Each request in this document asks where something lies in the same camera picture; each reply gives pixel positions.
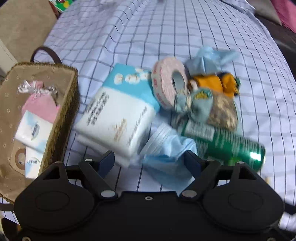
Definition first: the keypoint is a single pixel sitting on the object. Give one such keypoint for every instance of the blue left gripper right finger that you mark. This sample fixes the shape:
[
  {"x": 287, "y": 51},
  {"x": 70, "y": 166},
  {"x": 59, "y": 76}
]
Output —
[{"x": 193, "y": 163}]

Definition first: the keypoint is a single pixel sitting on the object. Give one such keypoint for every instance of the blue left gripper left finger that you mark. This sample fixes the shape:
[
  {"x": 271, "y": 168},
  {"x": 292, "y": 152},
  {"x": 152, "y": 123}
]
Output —
[{"x": 106, "y": 163}]

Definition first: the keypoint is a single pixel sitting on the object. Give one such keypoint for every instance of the blue face mask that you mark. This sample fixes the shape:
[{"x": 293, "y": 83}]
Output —
[
  {"x": 163, "y": 157},
  {"x": 209, "y": 61}
]

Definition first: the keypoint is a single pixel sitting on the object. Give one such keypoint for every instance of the small white tissue pack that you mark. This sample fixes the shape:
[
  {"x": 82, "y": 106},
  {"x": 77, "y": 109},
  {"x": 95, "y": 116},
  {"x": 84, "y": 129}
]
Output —
[{"x": 33, "y": 131}]

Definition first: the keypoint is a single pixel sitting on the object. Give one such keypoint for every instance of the green drink can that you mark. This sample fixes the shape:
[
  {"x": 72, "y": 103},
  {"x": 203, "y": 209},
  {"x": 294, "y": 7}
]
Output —
[{"x": 223, "y": 145}]

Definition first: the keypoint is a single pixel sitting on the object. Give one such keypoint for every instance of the white blue face towel pack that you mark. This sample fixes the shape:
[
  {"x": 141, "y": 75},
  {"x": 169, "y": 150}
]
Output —
[{"x": 120, "y": 115}]

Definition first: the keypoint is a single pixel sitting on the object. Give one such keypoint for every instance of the blue strawberry herb sachet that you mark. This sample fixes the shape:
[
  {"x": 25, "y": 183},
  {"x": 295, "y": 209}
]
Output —
[{"x": 209, "y": 107}]

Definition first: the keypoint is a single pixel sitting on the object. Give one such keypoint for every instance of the brown tape roll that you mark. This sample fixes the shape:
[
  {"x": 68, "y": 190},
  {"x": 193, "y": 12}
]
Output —
[{"x": 20, "y": 158}]

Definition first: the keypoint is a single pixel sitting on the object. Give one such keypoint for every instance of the woven lined storage basket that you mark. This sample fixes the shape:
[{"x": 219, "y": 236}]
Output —
[{"x": 65, "y": 80}]

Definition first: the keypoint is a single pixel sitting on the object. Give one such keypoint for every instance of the pink double-sided tape roll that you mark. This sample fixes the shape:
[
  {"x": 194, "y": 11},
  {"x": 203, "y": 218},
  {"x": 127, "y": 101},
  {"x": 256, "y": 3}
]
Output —
[{"x": 169, "y": 83}]

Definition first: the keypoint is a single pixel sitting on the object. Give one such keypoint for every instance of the crumpled blue face mask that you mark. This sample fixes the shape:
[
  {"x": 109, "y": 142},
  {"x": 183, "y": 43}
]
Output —
[{"x": 209, "y": 61}]

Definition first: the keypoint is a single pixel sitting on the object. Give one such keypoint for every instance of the blue checked tablecloth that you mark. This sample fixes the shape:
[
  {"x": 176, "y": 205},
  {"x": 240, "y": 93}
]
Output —
[{"x": 93, "y": 36}]

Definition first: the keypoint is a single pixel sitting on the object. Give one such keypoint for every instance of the black leather sofa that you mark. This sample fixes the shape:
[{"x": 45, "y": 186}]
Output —
[{"x": 284, "y": 38}]

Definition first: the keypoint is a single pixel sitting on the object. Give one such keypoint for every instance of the beige fabric chair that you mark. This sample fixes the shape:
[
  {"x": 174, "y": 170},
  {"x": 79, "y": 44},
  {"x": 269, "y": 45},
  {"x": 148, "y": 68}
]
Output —
[{"x": 25, "y": 26}]

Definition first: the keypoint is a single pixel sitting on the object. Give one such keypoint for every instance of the colourful cartoon box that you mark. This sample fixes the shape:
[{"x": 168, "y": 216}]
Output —
[{"x": 61, "y": 5}]

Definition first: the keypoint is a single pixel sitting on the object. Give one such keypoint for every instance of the grey cushion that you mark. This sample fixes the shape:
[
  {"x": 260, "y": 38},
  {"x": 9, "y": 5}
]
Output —
[{"x": 265, "y": 9}]

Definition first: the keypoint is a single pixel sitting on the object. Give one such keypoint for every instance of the magenta cushion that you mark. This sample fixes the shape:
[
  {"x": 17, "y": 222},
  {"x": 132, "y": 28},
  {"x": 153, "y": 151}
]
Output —
[{"x": 286, "y": 10}]

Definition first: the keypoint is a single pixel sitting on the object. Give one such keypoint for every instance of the pink drawstring sachet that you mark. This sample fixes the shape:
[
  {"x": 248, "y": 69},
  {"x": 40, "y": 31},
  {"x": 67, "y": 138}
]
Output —
[{"x": 42, "y": 100}]

